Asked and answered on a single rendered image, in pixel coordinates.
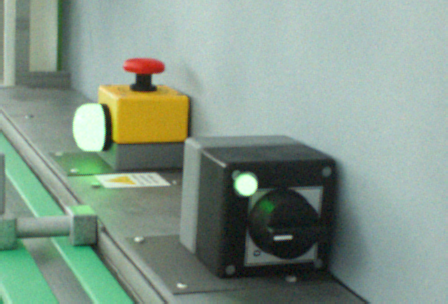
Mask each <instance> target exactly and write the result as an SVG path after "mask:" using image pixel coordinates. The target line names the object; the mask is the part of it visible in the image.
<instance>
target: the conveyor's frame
mask: <svg viewBox="0 0 448 304"><path fill-rule="evenodd" d="M84 105H95V104H94V103H93V102H91V101H90V100H89V99H87V98H86V97H85V95H83V94H82V93H81V92H79V91H78V90H76V89H75V88H36V89H0V124H1V125H2V127H3V128H4V129H5V130H6V131H7V133H8V134H9V135H10V136H11V138H12V139H13V140H14V142H15V144H16V145H18V146H19V147H20V149H21V150H22V151H23V152H24V154H25V155H26V156H27V157H28V159H29V160H30V161H31V162H32V163H33V165H34V166H35V167H36V168H37V170H38V171H39V172H40V173H41V175H42V176H43V177H44V178H45V180H46V181H47V182H48V184H49V186H50V187H51V188H52V189H53V191H54V192H55V193H56V194H57V195H59V197H60V198H61V199H62V200H63V202H64V203H65V204H66V205H67V206H82V205H89V206H90V207H91V208H92V210H93V211H94V212H95V213H96V214H97V218H98V219H99V220H100V222H102V223H103V224H104V225H105V232H102V237H100V238H99V236H98V235H97V234H96V244H97V245H98V246H99V247H100V249H101V250H103V251H104V252H105V254H106V255H107V256H108V257H109V259H110V260H111V261H112V262H113V263H114V265H115V266H116V267H117V268H118V270H119V271H120V273H121V274H122V276H123V277H124V278H125V279H126V281H127V282H128V283H129V284H130V286H131V287H132V288H133V289H134V291H135V292H136V293H137V294H138V295H139V297H140V298H141V299H142V300H143V302H144V303H145V304H366V303H365V302H363V301H362V300H361V299H359V298H358V297H357V296H354V295H353V294H352V293H350V292H349V291H348V290H346V289H345V288H344V287H342V286H341V285H339V284H338V283H337V282H336V283H324V284H310V285H297V286H285V287H271V288H258V289H245V290H232V291H219V292H206V293H193V294H180V295H172V294H171V293H170V292H169V290H168V289H167V288H166V287H165V286H164V285H163V284H162V283H161V282H160V280H159V279H158V278H157V277H156V276H155V275H154V274H153V273H152V270H151V269H150V268H149V267H148V266H146V265H145V264H144V263H143V261H142V260H141V259H140V258H139V257H138V256H137V255H136V254H135V253H134V251H133V250H132V249H131V248H130V247H129V246H128V245H127V244H126V242H125V241H124V240H123V238H133V237H151V236H169V235H180V221H181V203H182V183H183V172H163V173H156V172H153V173H125V174H96V175H78V176H66V174H65V173H64V172H63V171H62V170H61V169H60V168H59V167H57V165H56V164H55V163H54V162H53V161H52V160H51V159H50V158H49V156H48V155H47V153H57V152H61V153H76V152H96V151H85V150H83V149H82V148H80V147H79V146H78V144H77V141H76V138H75V135H74V119H75V116H76V113H77V111H78V109H79V108H81V107H82V106H84Z"/></svg>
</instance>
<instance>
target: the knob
mask: <svg viewBox="0 0 448 304"><path fill-rule="evenodd" d="M248 231H249V235H250V238H251V240H252V242H253V243H254V245H255V246H256V247H257V248H259V249H260V250H261V251H263V252H264V253H266V254H269V255H273V256H275V257H277V258H279V259H285V260H290V259H295V258H298V257H300V256H302V255H304V254H305V253H307V252H308V251H309V250H310V249H311V248H312V247H313V245H314V244H315V242H328V241H329V239H330V228H329V227H328V225H326V224H325V223H323V222H320V220H319V216H318V213H317V211H316V210H315V208H314V207H313V206H312V205H311V204H310V203H309V202H308V200H307V199H306V198H305V197H304V196H303V195H301V194H300V193H298V192H296V191H294V190H291V189H275V190H272V191H270V192H268V193H266V194H265V195H263V196H262V197H261V198H260V199H259V200H258V201H257V202H256V203H255V205H254V206H253V208H252V210H251V212H250V215H249V220H248Z"/></svg>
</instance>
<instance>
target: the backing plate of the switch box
mask: <svg viewBox="0 0 448 304"><path fill-rule="evenodd" d="M123 240H124V241H125V242H126V244H127V245H128V246H129V247H130V248H131V249H132V250H133V251H134V253H135V254H136V255H137V256H138V257H139V258H140V259H141V260H142V261H143V263H144V264H145V265H146V266H148V267H149V268H150V269H151V270H152V273H153V274H154V275H155V276H156V277H157V278H158V279H159V280H160V282H161V283H162V284H163V285H164V286H165V287H166V288H167V289H168V290H169V292H170V293H171V294H172V295H180V294H193V293H206V292H219V291H232V290H245V289H258V288H271V287H285V286H297V285H310V284H324V283H336V280H334V279H333V278H332V277H330V276H329V275H328V274H326V273H325V272H314V273H301V274H287V275H273V276H259V277H246V278H231V279H219V278H217V277H216V276H215V275H214V274H213V273H212V271H211V270H210V269H209V268H208V267H207V266H206V265H205V264H204V263H203V262H201V261H200V260H199V259H198V258H197V257H196V254H193V253H191V252H190V251H189V250H188V249H187V248H186V247H185V246H184V245H183V244H182V243H180V235H169V236H151V237H133V238H123Z"/></svg>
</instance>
